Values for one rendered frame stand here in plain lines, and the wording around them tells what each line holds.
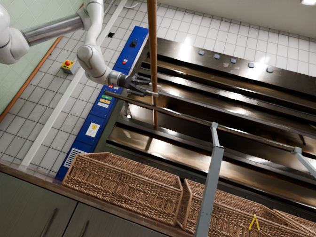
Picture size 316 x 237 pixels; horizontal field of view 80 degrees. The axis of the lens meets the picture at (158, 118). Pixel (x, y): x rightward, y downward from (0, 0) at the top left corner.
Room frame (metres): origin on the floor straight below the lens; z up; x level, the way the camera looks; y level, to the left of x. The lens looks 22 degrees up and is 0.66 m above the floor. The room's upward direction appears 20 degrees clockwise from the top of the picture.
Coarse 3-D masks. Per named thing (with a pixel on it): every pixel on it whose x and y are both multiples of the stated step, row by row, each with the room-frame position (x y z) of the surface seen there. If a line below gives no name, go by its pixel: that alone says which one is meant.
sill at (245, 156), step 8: (128, 120) 1.45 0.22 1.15; (136, 120) 1.45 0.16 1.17; (152, 128) 1.43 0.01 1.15; (160, 128) 1.42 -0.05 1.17; (176, 136) 1.40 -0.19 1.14; (184, 136) 1.39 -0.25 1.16; (200, 144) 1.38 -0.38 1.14; (208, 144) 1.37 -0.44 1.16; (232, 152) 1.34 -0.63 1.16; (240, 152) 1.34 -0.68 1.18; (256, 160) 1.32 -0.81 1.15; (264, 160) 1.31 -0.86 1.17; (280, 168) 1.30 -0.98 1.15; (288, 168) 1.29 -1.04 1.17; (304, 176) 1.28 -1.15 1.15; (312, 176) 1.27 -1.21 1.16
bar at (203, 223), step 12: (120, 96) 1.08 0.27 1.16; (156, 108) 1.05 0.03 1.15; (192, 120) 1.03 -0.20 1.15; (204, 120) 1.01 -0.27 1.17; (216, 132) 0.95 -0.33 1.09; (240, 132) 0.98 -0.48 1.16; (216, 144) 0.83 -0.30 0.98; (276, 144) 0.96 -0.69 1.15; (216, 156) 0.78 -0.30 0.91; (300, 156) 0.91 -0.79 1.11; (216, 168) 0.78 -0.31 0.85; (312, 168) 0.82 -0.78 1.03; (216, 180) 0.78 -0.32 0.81; (204, 192) 0.81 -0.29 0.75; (204, 204) 0.78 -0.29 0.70; (204, 216) 0.78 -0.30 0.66; (204, 228) 0.78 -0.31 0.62
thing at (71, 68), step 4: (68, 60) 1.47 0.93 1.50; (64, 64) 1.47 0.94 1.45; (72, 64) 1.47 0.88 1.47; (76, 64) 1.49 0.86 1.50; (64, 68) 1.48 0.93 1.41; (68, 68) 1.47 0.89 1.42; (72, 68) 1.48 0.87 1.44; (76, 68) 1.52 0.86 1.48; (68, 72) 1.53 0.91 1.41; (72, 72) 1.51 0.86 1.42
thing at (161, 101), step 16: (128, 96) 1.47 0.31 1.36; (144, 96) 1.39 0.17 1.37; (160, 96) 1.31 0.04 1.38; (176, 96) 1.27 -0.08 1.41; (192, 112) 1.36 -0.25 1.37; (208, 112) 1.29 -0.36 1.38; (224, 112) 1.22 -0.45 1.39; (240, 128) 1.33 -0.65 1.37; (256, 128) 1.26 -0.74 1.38; (272, 128) 1.19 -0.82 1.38; (288, 128) 1.16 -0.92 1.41; (288, 144) 1.30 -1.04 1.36
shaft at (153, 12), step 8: (152, 0) 0.40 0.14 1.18; (152, 8) 0.42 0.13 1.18; (152, 16) 0.45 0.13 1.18; (152, 24) 0.48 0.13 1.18; (152, 32) 0.51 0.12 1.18; (152, 40) 0.55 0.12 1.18; (152, 48) 0.59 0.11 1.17; (152, 56) 0.64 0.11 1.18; (152, 64) 0.69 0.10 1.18; (152, 72) 0.74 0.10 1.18; (152, 80) 0.81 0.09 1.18; (152, 88) 0.89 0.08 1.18; (152, 96) 0.98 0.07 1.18
